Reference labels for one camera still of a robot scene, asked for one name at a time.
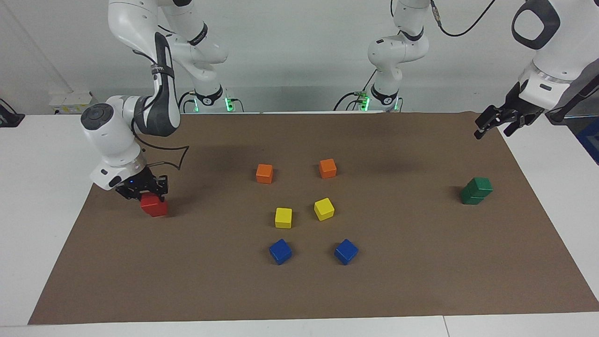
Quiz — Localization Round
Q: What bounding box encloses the brown table mat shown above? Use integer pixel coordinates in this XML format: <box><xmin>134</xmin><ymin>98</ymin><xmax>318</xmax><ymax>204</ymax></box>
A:
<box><xmin>28</xmin><ymin>111</ymin><xmax>599</xmax><ymax>325</ymax></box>

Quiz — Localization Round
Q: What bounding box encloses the black flat device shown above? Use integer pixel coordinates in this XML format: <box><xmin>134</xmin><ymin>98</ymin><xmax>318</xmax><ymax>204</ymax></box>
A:
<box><xmin>0</xmin><ymin>98</ymin><xmax>25</xmax><ymax>128</ymax></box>

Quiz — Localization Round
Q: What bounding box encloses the blue wooden block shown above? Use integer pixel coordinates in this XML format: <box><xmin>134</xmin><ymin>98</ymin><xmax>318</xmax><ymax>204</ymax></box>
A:
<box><xmin>334</xmin><ymin>239</ymin><xmax>359</xmax><ymax>266</ymax></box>
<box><xmin>269</xmin><ymin>239</ymin><xmax>292</xmax><ymax>265</ymax></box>

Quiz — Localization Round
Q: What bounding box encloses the black right base cable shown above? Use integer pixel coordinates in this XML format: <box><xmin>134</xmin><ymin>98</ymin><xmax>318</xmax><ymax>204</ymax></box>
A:
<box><xmin>177</xmin><ymin>91</ymin><xmax>197</xmax><ymax>114</ymax></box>

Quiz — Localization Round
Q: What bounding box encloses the green wooden block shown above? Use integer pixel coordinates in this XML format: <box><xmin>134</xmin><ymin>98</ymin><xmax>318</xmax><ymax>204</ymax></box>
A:
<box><xmin>468</xmin><ymin>177</ymin><xmax>493</xmax><ymax>197</ymax></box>
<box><xmin>460</xmin><ymin>187</ymin><xmax>485</xmax><ymax>205</ymax></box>

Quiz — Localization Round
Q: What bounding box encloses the white power strip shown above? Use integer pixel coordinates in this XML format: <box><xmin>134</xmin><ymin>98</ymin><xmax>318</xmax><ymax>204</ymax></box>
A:
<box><xmin>49</xmin><ymin>90</ymin><xmax>101</xmax><ymax>114</ymax></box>

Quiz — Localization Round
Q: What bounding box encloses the yellow wooden block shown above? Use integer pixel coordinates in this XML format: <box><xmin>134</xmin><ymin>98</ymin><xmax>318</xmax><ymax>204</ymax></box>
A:
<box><xmin>274</xmin><ymin>207</ymin><xmax>293</xmax><ymax>229</ymax></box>
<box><xmin>314</xmin><ymin>198</ymin><xmax>336</xmax><ymax>221</ymax></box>

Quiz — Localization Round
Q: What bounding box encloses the black left base cable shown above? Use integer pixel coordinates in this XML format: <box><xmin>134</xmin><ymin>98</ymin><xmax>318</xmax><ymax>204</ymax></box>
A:
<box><xmin>333</xmin><ymin>70</ymin><xmax>377</xmax><ymax>111</ymax></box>

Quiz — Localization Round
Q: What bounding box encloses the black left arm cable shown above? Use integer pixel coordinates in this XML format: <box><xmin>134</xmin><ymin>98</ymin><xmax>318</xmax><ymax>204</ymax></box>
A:
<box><xmin>430</xmin><ymin>0</ymin><xmax>497</xmax><ymax>38</ymax></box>

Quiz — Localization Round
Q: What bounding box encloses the blue box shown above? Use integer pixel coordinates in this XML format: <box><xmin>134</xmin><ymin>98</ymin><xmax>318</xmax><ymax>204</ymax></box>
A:
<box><xmin>577</xmin><ymin>117</ymin><xmax>599</xmax><ymax>164</ymax></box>

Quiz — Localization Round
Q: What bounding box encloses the black base cable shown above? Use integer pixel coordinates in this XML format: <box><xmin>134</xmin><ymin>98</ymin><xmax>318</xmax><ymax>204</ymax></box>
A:
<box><xmin>177</xmin><ymin>91</ymin><xmax>197</xmax><ymax>114</ymax></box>
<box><xmin>333</xmin><ymin>70</ymin><xmax>377</xmax><ymax>111</ymax></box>

